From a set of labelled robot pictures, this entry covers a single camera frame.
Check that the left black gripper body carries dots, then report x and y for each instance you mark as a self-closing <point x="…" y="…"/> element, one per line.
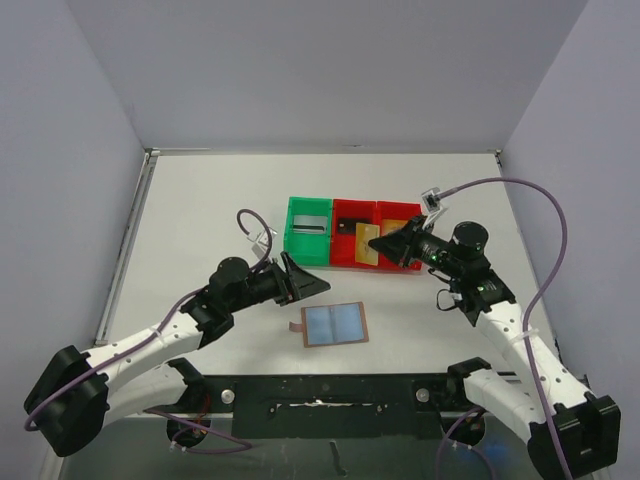
<point x="287" y="279"/>

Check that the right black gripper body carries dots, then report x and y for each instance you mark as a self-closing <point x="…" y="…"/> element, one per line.
<point x="412" y="242"/>

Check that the gold credit card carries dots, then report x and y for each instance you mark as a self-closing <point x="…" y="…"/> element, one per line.
<point x="363" y="253"/>
<point x="389" y="226"/>

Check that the brown leather card holder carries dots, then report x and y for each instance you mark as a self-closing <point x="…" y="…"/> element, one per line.
<point x="329" y="325"/>

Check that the dark grey credit card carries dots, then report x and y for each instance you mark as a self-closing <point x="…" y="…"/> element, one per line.
<point x="347" y="225"/>

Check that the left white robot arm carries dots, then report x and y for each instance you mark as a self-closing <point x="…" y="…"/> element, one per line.
<point x="80" y="392"/>

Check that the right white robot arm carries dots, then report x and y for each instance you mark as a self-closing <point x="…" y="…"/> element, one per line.
<point x="567" y="429"/>

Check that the silver credit card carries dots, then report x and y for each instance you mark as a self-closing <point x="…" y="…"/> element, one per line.
<point x="309" y="224"/>

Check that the right red plastic bin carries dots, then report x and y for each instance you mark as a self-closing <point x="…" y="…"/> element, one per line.
<point x="392" y="216"/>

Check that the red plastic bin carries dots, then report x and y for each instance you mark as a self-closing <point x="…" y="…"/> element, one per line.
<point x="342" y="246"/>
<point x="392" y="216"/>

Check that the green plastic bin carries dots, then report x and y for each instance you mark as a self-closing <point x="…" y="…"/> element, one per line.
<point x="308" y="250"/>

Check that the middle red plastic bin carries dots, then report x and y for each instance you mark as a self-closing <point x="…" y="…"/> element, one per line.
<point x="342" y="246"/>

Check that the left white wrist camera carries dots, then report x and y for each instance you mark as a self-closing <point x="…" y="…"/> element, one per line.
<point x="261" y="242"/>

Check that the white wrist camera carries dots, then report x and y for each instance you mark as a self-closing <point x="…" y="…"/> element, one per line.
<point x="261" y="242"/>
<point x="433" y="206"/>

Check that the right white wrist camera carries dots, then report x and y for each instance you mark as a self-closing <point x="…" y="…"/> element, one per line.
<point x="433" y="206"/>

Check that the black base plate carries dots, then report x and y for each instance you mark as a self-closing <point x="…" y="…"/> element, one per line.
<point x="326" y="406"/>

